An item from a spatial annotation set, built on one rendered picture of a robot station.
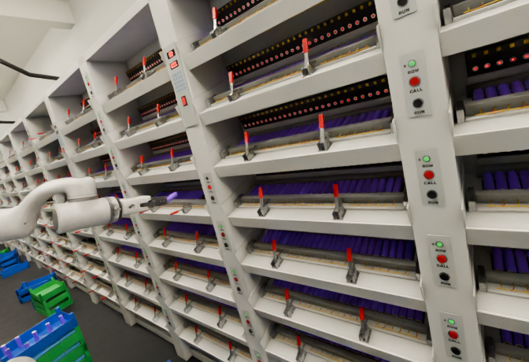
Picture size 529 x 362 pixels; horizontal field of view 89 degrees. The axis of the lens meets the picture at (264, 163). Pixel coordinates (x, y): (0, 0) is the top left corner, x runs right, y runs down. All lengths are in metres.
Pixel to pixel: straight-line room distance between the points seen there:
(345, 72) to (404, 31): 0.13
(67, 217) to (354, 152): 0.79
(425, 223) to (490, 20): 0.39
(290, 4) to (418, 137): 0.42
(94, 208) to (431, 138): 0.90
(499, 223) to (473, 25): 0.37
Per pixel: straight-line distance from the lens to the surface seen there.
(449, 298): 0.78
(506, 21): 0.63
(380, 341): 0.97
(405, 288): 0.82
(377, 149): 0.66
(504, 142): 0.64
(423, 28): 0.63
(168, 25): 1.05
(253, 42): 1.04
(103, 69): 1.66
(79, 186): 0.94
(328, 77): 0.68
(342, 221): 0.75
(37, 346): 1.96
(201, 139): 0.98
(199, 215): 1.14
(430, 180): 0.65
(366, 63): 0.65
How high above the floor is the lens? 1.24
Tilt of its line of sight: 9 degrees down
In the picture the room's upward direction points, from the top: 14 degrees counter-clockwise
